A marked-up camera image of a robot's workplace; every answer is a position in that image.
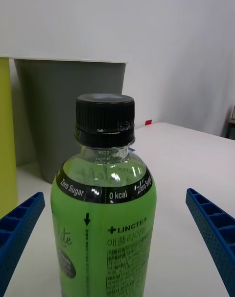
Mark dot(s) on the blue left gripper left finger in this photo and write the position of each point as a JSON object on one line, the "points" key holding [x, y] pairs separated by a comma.
{"points": [[17, 228]]}

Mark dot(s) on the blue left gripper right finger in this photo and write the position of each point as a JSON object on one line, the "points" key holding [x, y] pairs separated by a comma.
{"points": [[215, 226]]}

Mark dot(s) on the green bottle with black cap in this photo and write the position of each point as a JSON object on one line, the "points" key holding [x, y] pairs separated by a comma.
{"points": [[104, 216]]}

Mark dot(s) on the yellow-green waste bin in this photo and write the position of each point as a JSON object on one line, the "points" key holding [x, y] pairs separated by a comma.
{"points": [[6, 135]]}

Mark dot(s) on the grey waste bin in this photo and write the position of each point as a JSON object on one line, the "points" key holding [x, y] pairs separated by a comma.
{"points": [[61, 101]]}

